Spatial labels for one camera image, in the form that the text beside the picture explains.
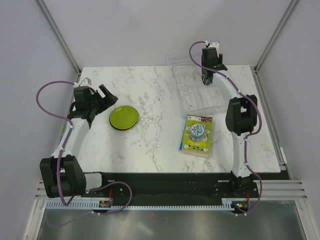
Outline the yellow brown patterned plate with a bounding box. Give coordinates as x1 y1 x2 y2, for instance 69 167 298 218
109 118 138 131

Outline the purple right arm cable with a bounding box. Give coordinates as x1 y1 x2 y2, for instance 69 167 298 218
188 40 263 217

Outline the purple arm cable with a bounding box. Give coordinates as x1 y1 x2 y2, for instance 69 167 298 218
36 80 133 228
188 40 263 217

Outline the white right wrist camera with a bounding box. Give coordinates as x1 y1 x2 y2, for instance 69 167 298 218
202 41 220 60

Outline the white slotted cable duct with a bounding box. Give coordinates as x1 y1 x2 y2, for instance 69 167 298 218
45 199 248 211

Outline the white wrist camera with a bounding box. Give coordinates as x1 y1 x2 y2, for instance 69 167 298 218
73 77 95 92
202 41 220 60

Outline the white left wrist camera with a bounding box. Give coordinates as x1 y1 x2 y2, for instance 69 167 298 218
73 77 95 92

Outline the green cover book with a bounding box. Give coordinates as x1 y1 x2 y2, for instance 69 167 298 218
179 114 213 157

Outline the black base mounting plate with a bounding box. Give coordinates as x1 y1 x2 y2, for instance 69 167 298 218
83 172 259 206

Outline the lime green plate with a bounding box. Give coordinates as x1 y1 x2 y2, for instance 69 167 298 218
109 105 139 119

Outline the dark green plate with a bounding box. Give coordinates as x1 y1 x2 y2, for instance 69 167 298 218
201 75 213 86

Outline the white wire dish rack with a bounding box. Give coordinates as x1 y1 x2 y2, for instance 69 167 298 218
167 53 227 118

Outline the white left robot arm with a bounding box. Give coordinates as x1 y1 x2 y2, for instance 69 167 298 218
39 84 118 199

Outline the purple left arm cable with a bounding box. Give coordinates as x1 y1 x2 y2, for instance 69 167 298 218
36 80 133 228

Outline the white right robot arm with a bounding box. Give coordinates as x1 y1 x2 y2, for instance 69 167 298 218
201 45 259 197

